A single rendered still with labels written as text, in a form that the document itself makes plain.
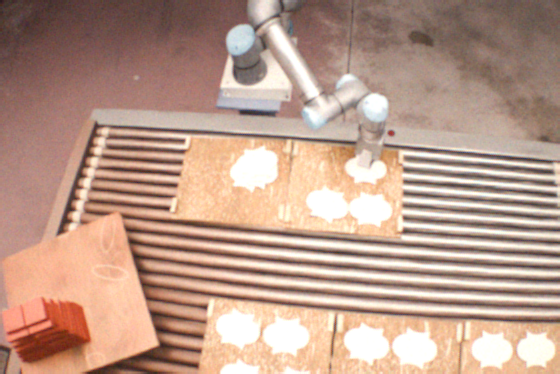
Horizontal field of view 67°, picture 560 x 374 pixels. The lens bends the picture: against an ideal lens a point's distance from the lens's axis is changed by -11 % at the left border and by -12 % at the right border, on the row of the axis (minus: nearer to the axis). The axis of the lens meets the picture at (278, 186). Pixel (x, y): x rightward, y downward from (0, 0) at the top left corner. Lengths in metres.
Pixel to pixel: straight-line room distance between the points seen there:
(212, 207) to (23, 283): 0.74
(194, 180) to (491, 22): 2.78
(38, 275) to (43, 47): 2.74
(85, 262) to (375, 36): 2.60
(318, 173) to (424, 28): 2.14
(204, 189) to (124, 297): 0.50
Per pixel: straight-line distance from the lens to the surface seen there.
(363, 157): 1.60
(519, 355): 1.68
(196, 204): 1.76
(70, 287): 1.69
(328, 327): 1.54
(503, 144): 2.00
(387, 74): 3.30
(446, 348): 1.61
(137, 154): 1.96
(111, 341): 1.58
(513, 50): 3.76
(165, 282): 1.70
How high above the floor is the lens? 2.47
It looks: 62 degrees down
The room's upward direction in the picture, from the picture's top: 9 degrees counter-clockwise
